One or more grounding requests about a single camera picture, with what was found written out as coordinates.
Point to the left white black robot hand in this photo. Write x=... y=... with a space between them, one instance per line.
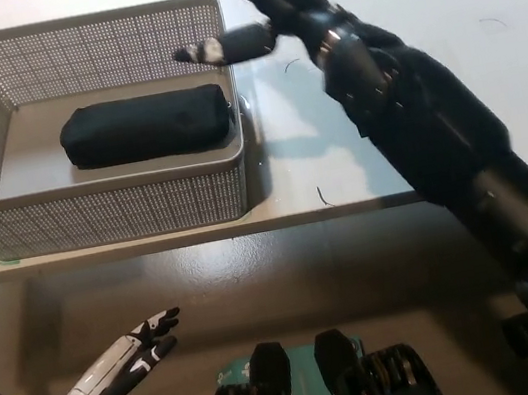
x=115 y=367

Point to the grey perforated plastic basket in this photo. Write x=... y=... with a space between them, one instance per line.
x=95 y=215

